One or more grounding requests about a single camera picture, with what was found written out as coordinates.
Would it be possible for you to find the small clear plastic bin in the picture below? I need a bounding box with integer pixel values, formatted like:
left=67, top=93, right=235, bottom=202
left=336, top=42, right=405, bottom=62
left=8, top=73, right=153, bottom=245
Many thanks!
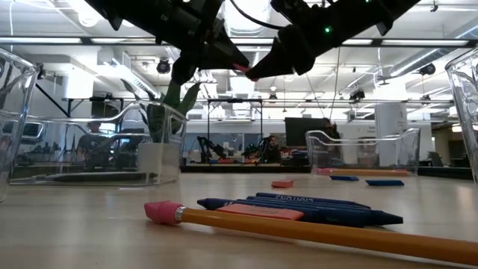
left=10, top=99, right=188, bottom=187
left=305, top=129, right=422, bottom=176

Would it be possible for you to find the orange pencil with pink eraser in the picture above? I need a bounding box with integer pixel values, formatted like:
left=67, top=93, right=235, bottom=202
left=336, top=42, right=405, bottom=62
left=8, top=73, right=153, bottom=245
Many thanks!
left=143, top=200, right=478, bottom=267
left=317, top=167, right=411, bottom=177

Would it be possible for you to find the green succulent plant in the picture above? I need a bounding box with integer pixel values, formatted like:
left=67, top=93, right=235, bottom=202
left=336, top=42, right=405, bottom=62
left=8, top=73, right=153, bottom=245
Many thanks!
left=121, top=72, right=202, bottom=145

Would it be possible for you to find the black right camera cable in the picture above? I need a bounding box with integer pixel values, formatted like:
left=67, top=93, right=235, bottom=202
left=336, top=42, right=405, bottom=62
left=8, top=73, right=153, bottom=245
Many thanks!
left=227, top=0, right=285, bottom=31

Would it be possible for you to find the black background frame rig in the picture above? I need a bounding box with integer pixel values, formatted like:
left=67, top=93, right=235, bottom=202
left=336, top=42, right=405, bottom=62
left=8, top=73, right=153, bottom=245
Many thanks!
left=206, top=97, right=264, bottom=150

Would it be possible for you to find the person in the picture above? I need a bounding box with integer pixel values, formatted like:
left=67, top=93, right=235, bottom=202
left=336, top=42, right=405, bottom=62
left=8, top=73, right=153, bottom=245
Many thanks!
left=75, top=121, right=114, bottom=170
left=321, top=117, right=341, bottom=160
left=261, top=134, right=284, bottom=164

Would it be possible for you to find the blue crayon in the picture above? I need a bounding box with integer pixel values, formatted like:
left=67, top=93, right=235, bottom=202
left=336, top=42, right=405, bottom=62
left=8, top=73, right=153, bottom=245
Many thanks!
left=196, top=197, right=405, bottom=229
left=255, top=191, right=373, bottom=209
left=246, top=195, right=370, bottom=211
left=223, top=197, right=374, bottom=216

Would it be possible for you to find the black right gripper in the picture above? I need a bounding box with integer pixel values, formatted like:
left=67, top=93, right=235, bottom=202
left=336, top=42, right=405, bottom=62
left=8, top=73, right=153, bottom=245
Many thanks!
left=245, top=0, right=389, bottom=81

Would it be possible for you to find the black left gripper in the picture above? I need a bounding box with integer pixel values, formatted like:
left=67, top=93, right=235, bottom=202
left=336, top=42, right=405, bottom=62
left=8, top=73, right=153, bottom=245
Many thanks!
left=155, top=0, right=250, bottom=86

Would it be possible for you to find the silver ventilation duct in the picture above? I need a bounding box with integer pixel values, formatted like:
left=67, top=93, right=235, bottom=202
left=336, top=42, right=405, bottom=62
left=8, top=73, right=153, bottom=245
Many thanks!
left=223, top=0, right=273, bottom=119

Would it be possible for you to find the large clear plastic bin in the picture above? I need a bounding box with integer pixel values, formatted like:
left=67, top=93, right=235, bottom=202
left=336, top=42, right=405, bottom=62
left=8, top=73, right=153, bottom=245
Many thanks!
left=444, top=46, right=478, bottom=184
left=0, top=46, right=41, bottom=205

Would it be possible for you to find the black monitor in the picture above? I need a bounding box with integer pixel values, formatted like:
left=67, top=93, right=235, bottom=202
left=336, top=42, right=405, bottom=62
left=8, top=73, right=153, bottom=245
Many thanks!
left=284, top=117, right=329, bottom=147

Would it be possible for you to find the white plant pot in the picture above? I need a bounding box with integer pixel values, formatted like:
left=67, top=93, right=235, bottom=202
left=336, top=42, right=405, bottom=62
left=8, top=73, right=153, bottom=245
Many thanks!
left=137, top=140, right=184, bottom=179

